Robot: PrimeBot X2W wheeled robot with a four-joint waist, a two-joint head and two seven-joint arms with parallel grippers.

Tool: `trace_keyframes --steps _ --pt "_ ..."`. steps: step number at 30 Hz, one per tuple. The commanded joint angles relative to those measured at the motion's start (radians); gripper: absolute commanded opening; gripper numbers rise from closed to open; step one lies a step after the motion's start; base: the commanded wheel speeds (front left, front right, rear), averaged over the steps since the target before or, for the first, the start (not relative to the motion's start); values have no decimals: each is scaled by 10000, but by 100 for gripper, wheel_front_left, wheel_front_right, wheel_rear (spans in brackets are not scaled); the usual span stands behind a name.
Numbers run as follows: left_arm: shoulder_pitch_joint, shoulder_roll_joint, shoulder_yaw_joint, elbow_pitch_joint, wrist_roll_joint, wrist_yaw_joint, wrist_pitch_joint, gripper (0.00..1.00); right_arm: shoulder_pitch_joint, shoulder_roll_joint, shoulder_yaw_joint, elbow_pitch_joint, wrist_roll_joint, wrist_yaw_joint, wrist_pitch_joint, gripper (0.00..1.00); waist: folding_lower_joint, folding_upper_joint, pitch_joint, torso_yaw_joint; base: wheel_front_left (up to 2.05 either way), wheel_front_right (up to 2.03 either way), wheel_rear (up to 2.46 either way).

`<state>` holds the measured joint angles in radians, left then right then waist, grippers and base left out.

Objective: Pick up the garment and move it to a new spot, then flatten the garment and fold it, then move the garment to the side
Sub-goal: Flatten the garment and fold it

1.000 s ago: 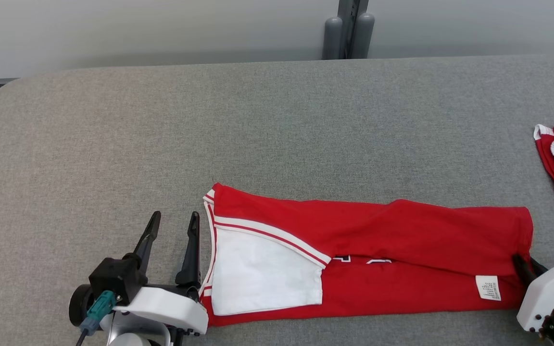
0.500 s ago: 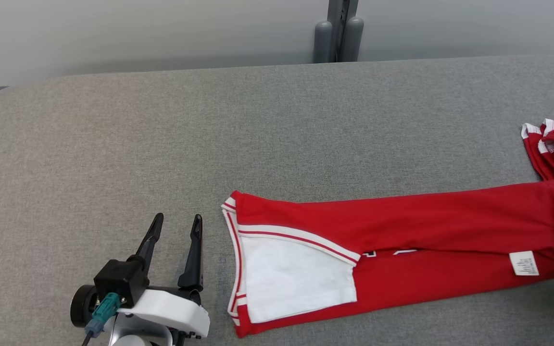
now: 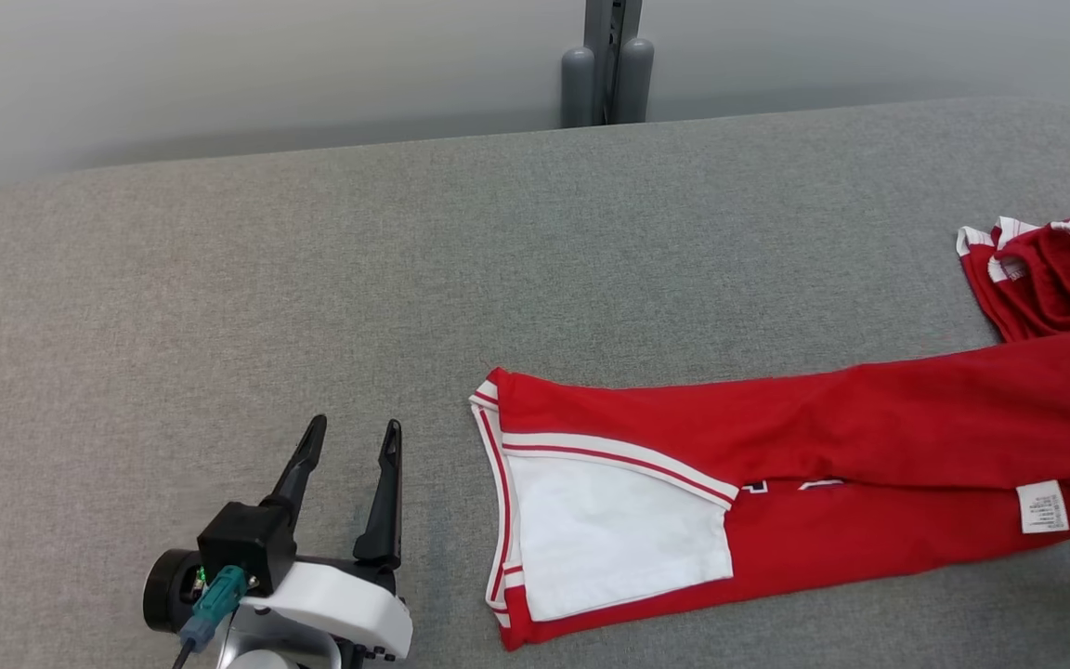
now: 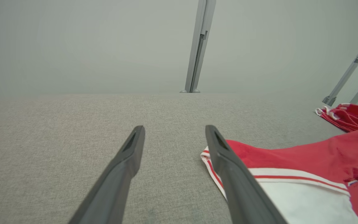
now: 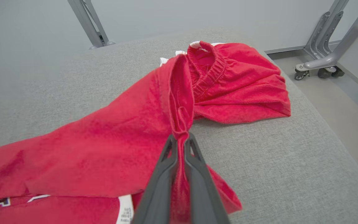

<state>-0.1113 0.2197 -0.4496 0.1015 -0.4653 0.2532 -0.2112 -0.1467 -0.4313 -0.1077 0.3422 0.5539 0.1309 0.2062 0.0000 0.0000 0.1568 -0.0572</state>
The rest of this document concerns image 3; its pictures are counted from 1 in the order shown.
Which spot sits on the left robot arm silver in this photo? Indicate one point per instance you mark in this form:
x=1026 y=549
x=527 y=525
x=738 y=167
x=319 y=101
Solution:
x=266 y=660

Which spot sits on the grey metal wall post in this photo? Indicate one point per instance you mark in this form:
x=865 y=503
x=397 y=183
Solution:
x=612 y=46

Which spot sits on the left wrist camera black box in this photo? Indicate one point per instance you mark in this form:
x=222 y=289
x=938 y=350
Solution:
x=245 y=544

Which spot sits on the red basketball shorts white stripe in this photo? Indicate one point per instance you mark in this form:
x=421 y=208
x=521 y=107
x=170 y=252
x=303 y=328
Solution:
x=1055 y=279

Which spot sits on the red Bulls 23 jersey shirt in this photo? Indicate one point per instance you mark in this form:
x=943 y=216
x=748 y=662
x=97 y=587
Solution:
x=869 y=437

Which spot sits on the grey cylinder bumper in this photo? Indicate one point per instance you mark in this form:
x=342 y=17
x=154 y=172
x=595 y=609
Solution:
x=634 y=84
x=578 y=93

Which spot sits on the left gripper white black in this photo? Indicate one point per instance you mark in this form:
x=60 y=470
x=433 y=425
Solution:
x=335 y=599

